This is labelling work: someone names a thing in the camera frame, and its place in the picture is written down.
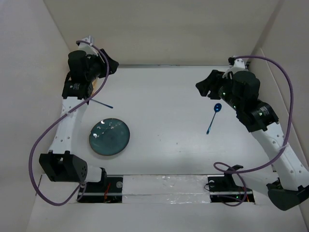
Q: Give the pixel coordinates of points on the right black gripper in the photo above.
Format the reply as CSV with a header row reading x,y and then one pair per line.
x,y
215,79

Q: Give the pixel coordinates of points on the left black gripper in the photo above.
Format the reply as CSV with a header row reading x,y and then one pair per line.
x,y
98,58

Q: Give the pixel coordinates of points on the yellow car-print cloth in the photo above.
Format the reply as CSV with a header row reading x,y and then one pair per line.
x,y
94,83

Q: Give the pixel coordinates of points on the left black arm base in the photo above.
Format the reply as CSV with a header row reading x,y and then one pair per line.
x,y
108,192

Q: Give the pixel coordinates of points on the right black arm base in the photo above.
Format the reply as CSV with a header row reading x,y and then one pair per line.
x,y
222,189

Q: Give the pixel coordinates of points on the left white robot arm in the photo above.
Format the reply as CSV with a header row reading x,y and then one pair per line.
x,y
62,163

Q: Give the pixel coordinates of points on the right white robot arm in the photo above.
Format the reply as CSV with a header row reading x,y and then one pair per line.
x,y
289,186

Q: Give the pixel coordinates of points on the blue metal spoon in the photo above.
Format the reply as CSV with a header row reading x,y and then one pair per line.
x,y
217,109

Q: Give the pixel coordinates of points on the blue metal fork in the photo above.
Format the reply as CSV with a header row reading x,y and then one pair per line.
x,y
109,106

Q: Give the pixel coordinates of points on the teal ceramic plate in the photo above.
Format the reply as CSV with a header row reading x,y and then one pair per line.
x,y
109,137

